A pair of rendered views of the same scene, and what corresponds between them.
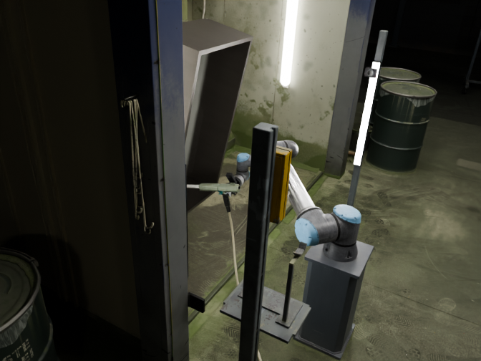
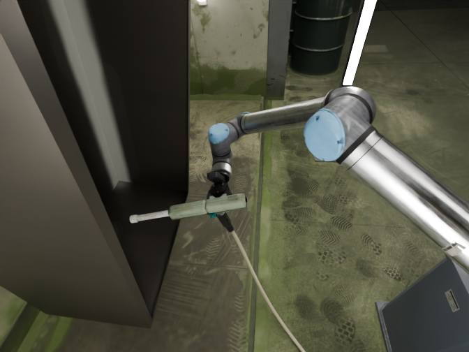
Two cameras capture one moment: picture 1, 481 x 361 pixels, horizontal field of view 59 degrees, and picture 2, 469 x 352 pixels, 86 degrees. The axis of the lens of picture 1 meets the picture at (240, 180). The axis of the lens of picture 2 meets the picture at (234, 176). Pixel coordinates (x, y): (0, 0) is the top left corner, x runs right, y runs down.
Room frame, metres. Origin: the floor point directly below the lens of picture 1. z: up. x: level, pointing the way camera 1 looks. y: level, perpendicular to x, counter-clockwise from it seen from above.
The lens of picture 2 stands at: (1.99, 0.21, 1.42)
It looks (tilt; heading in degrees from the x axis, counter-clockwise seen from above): 47 degrees down; 342
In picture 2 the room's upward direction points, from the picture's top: 6 degrees counter-clockwise
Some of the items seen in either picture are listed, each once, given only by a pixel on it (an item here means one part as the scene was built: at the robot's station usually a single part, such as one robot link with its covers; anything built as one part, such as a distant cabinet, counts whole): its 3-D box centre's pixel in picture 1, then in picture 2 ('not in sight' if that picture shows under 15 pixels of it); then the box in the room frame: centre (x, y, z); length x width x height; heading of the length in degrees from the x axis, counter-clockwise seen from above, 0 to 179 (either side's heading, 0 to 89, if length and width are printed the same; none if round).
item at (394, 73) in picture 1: (396, 74); not in sight; (5.12, -1.79, 0.86); 0.54 x 0.54 x 0.01
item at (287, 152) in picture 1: (268, 183); not in sight; (1.24, -0.09, 1.42); 0.12 x 0.06 x 0.26; 62
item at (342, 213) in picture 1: (343, 223); not in sight; (1.91, -0.57, 0.83); 0.17 x 0.15 x 0.18; 112
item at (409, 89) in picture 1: (407, 89); not in sight; (4.48, -1.73, 0.86); 0.54 x 0.54 x 0.01
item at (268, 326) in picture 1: (265, 308); not in sight; (1.31, -0.13, 0.78); 0.31 x 0.23 x 0.01; 62
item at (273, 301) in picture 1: (270, 274); not in sight; (1.33, -0.14, 0.95); 0.26 x 0.15 x 0.32; 62
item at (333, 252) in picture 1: (341, 243); not in sight; (1.92, -0.57, 0.69); 0.19 x 0.19 x 0.10
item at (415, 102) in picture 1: (399, 127); (320, 26); (4.47, -1.73, 0.44); 0.59 x 0.58 x 0.89; 166
